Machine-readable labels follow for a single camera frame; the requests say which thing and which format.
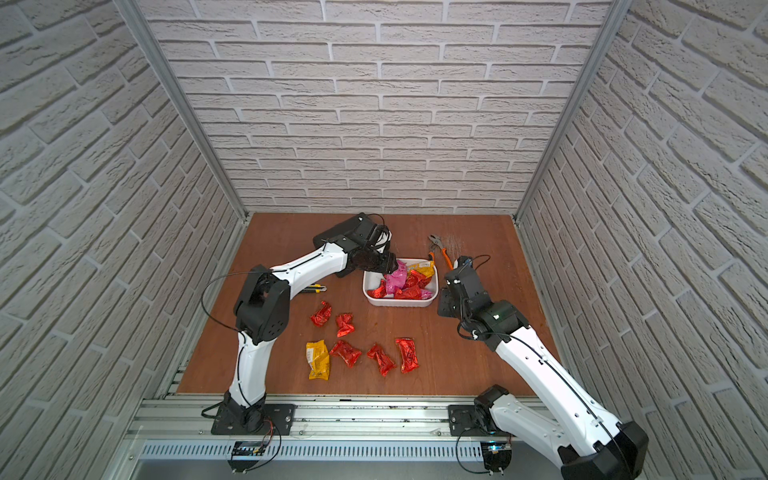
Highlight white plastic storage box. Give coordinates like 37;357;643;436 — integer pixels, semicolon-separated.
362;258;439;307

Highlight red tea bag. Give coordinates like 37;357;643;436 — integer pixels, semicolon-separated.
335;313;355;338
310;301;332;327
367;343;396;377
395;337;420;373

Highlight red tea bag packet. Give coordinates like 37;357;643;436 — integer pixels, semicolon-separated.
330;340;362;368

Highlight yellow tea bag packet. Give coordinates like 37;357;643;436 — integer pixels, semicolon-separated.
305;340;330;381

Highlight magenta tea bag packet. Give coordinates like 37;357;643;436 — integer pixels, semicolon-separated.
384;260;408;295

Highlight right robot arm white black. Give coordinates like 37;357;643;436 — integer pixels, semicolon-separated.
438;256;649;479

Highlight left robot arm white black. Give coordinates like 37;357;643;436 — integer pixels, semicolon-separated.
222;213;397;431

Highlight small yellow tea bag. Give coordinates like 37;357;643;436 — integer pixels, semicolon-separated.
408;260;435;278

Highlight black plastic tool case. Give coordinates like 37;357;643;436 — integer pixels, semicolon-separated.
312;213;378;254

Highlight right controller board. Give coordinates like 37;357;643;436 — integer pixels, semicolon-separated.
480;442;512;475

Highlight controller board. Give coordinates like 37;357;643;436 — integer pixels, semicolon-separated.
480;442;512;475
228;441;271;473

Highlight left controller board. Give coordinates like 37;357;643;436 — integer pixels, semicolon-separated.
228;441;271;473

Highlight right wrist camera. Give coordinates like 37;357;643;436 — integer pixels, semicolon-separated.
456;256;474;271

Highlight orange handled pliers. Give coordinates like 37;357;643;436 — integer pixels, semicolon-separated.
428;234;455;270

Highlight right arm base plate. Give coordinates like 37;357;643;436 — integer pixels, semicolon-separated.
447;404;513;438

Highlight aluminium rail frame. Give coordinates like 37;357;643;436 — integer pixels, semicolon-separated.
106;395;563;479

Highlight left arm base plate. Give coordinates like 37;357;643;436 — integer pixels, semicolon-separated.
211;403;297;436

